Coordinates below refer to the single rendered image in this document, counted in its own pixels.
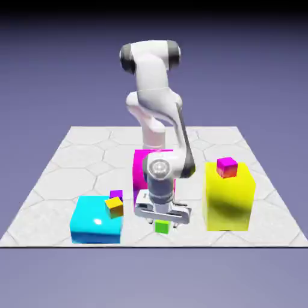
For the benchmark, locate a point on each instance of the large cyan box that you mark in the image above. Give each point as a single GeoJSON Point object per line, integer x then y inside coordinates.
{"type": "Point", "coordinates": [93, 221]}

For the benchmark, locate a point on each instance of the large yellow box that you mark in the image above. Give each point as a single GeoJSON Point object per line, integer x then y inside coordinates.
{"type": "Point", "coordinates": [228, 204]}

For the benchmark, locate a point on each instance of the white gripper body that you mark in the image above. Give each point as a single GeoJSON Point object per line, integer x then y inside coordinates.
{"type": "Point", "coordinates": [146, 210]}

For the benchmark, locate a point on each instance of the small green cube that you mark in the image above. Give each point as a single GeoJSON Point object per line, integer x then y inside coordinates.
{"type": "Point", "coordinates": [162, 227]}

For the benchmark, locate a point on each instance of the small purple cube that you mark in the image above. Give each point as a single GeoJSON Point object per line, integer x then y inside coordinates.
{"type": "Point", "coordinates": [116, 193]}

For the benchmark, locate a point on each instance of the small magenta cube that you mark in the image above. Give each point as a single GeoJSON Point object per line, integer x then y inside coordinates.
{"type": "Point", "coordinates": [227, 167]}

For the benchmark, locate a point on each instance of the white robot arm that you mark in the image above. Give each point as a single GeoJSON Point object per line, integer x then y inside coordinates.
{"type": "Point", "coordinates": [154, 79]}

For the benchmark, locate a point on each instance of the small orange cube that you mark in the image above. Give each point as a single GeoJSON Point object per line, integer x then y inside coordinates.
{"type": "Point", "coordinates": [115, 207]}

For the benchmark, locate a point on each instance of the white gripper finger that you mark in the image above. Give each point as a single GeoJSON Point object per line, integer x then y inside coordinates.
{"type": "Point", "coordinates": [176, 225]}
{"type": "Point", "coordinates": [150, 220]}

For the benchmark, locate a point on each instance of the large magenta box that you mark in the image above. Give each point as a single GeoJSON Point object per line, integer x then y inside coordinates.
{"type": "Point", "coordinates": [139, 173]}

